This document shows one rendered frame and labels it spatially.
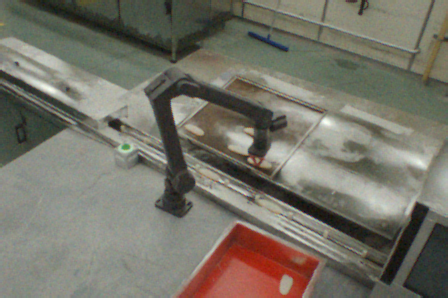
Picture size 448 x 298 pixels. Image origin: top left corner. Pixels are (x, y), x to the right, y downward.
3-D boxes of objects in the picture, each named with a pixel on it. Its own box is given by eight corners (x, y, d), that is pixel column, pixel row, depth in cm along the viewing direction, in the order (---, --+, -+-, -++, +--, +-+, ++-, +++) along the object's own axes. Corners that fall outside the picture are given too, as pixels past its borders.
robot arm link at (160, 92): (135, 77, 127) (148, 93, 120) (177, 62, 131) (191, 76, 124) (166, 180, 157) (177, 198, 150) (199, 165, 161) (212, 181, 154)
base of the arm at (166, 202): (153, 205, 158) (180, 219, 153) (153, 189, 153) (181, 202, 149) (167, 192, 164) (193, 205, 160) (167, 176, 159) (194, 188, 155)
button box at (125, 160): (113, 169, 177) (111, 148, 171) (127, 161, 183) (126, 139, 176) (127, 178, 174) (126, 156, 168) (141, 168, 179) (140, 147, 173)
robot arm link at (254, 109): (160, 79, 132) (175, 95, 124) (169, 62, 130) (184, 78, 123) (255, 113, 160) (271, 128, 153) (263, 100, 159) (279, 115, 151)
